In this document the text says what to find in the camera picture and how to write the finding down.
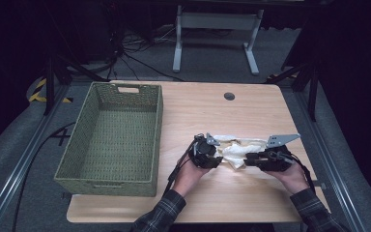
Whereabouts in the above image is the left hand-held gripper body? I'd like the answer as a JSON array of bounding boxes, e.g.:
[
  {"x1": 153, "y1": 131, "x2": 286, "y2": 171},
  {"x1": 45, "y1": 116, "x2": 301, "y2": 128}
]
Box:
[{"x1": 187, "y1": 132, "x2": 221, "y2": 169}]

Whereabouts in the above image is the tangle of black cables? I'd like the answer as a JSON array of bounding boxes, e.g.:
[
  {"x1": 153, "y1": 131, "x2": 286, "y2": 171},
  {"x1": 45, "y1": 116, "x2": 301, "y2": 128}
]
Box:
[{"x1": 104, "y1": 3, "x2": 186, "y2": 83}]

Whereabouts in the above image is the yellow black floor tape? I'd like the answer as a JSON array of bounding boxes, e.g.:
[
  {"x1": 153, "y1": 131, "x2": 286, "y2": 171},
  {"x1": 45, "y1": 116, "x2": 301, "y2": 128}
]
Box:
[{"x1": 28, "y1": 77, "x2": 74, "y2": 104}]

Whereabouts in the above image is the black floor cable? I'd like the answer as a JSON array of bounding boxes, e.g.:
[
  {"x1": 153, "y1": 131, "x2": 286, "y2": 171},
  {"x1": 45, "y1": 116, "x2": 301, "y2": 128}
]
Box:
[{"x1": 11, "y1": 121, "x2": 76, "y2": 232}]

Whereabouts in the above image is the white towel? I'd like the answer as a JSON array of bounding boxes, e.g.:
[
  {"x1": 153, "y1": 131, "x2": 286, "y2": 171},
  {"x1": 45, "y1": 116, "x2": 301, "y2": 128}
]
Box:
[{"x1": 213, "y1": 134, "x2": 270, "y2": 171}]

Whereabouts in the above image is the right hand-held gripper cable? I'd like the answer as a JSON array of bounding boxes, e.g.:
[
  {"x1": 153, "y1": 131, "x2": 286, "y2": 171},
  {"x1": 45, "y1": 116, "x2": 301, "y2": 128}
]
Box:
[{"x1": 278, "y1": 152, "x2": 317, "y2": 194}]

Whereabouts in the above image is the white metal desk frame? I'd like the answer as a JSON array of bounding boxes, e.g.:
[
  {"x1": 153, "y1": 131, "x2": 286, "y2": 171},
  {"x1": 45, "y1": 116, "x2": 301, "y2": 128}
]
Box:
[{"x1": 172, "y1": 4, "x2": 265, "y2": 76}]

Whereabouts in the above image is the black metal stand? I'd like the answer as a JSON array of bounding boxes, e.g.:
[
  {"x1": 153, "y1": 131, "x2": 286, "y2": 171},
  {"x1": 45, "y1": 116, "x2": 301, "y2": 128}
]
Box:
[
  {"x1": 265, "y1": 62, "x2": 320, "y2": 123},
  {"x1": 43, "y1": 53, "x2": 110, "y2": 116}
]

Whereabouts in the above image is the person's right hand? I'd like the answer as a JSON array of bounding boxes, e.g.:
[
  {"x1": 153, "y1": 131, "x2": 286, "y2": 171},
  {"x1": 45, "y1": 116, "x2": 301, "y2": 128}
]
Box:
[{"x1": 264, "y1": 159, "x2": 310, "y2": 195}]

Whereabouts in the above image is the person's left hand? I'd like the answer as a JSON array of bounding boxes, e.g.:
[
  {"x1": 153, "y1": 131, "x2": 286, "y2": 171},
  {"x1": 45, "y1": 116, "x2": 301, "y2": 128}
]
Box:
[{"x1": 172, "y1": 158, "x2": 212, "y2": 197}]

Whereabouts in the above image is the aluminium floor rail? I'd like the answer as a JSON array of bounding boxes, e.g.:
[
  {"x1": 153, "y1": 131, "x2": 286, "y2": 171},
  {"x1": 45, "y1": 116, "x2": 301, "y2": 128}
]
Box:
[
  {"x1": 294, "y1": 91, "x2": 371, "y2": 232},
  {"x1": 0, "y1": 84, "x2": 70, "y2": 232}
]

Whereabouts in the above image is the hand-held gripper cable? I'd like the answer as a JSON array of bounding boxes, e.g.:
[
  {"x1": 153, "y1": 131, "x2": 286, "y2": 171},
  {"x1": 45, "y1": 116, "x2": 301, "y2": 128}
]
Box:
[
  {"x1": 278, "y1": 152, "x2": 317, "y2": 194},
  {"x1": 163, "y1": 136, "x2": 204, "y2": 197}
]

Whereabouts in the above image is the green woven basket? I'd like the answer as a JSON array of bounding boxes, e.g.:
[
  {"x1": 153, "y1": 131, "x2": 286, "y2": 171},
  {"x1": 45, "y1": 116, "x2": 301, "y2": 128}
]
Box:
[{"x1": 53, "y1": 81, "x2": 164, "y2": 198}]

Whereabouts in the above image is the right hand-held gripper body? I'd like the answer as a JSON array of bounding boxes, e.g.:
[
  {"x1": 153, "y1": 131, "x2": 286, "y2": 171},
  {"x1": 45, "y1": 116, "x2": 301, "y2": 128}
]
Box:
[{"x1": 259, "y1": 133, "x2": 302, "y2": 172}]

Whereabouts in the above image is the left hand-held gripper cable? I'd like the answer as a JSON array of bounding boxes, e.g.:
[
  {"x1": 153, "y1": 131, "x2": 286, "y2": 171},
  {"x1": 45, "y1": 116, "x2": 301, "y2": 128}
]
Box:
[{"x1": 163, "y1": 136, "x2": 204, "y2": 197}]

